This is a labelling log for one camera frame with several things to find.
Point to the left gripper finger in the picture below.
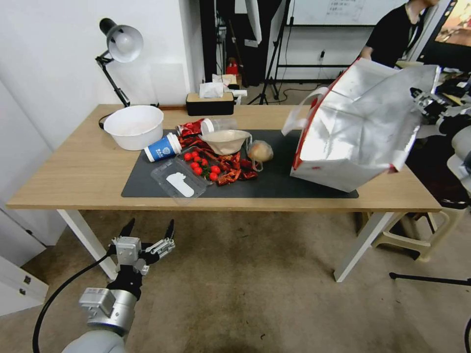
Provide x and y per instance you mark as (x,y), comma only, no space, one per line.
(166,244)
(127,229)

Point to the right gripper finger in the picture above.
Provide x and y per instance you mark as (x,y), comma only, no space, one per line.
(419,96)
(426,112)

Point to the silver insulated delivery bag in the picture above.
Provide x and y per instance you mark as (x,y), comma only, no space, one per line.
(353,128)

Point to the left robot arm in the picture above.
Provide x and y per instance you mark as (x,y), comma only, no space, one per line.
(101,320)

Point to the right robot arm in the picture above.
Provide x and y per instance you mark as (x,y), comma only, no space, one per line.
(461,147)

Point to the black bag on stool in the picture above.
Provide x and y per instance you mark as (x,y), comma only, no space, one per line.
(438,173)

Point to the plastic bag with bun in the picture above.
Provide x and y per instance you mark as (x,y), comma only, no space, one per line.
(260,151)

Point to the clear plastic clamshell container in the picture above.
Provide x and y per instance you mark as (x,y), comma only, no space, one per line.
(180,184)

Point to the person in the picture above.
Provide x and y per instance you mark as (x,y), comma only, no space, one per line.
(395,33)

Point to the display screen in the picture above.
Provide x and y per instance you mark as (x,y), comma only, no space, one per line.
(450,33)

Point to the wooden table white legs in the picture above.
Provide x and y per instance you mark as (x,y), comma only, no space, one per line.
(84,173)

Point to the blue paper cup white lid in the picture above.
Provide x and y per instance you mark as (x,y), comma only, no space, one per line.
(162,149)

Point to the white plastic bowl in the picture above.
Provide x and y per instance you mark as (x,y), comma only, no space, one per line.
(132,127)

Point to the white cabinet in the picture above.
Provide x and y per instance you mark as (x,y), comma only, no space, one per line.
(18,206)

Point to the red snack wrapper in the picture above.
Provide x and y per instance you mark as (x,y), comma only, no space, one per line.
(189,130)

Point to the beige paper bowl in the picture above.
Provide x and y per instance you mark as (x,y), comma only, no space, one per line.
(224,141)

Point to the whiteboard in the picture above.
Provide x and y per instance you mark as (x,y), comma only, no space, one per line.
(331,11)

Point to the black desk mat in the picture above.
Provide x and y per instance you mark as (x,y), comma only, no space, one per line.
(279,184)

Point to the beige plastic stool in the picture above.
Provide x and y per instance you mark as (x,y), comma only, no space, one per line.
(401,241)

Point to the clear plastic cup white lid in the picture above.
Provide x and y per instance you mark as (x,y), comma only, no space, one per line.
(220,124)

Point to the black tissue box wooden lid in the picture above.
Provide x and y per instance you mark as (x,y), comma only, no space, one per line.
(209,106)

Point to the black tripod stand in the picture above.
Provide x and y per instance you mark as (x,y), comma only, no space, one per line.
(274,51)

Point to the white tissue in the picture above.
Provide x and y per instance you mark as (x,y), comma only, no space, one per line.
(210,90)

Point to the black stand leg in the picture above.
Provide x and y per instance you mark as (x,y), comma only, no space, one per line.
(430,278)

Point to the red fire extinguisher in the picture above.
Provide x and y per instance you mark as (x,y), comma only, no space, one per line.
(232,67)

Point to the black desk lamp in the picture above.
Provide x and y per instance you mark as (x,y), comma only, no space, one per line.
(123,40)

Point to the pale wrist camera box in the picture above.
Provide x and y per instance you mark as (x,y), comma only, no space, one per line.
(127,250)

